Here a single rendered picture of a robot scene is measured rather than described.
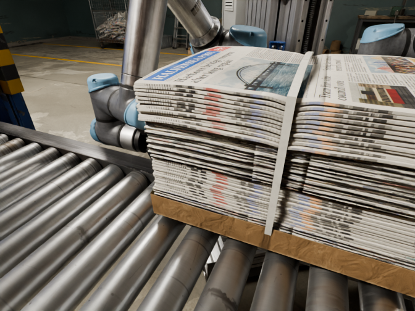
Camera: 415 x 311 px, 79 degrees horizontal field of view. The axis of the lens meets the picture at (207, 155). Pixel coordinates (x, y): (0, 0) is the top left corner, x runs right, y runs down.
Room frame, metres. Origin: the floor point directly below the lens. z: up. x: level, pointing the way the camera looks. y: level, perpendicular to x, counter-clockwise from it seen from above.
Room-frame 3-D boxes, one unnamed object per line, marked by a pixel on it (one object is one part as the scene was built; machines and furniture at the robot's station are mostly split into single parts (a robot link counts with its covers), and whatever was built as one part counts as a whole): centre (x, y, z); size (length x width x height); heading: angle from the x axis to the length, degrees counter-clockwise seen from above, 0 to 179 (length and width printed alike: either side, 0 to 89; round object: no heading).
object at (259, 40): (0.87, -0.12, 0.98); 0.13 x 0.12 x 0.14; 48
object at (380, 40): (0.97, -0.62, 0.98); 0.13 x 0.12 x 0.14; 79
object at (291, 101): (0.37, -0.14, 0.92); 0.29 x 0.01 x 0.23; 157
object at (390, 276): (0.33, -0.24, 0.83); 0.29 x 0.16 x 0.04; 157
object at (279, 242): (0.37, -0.14, 0.83); 0.28 x 0.06 x 0.04; 157
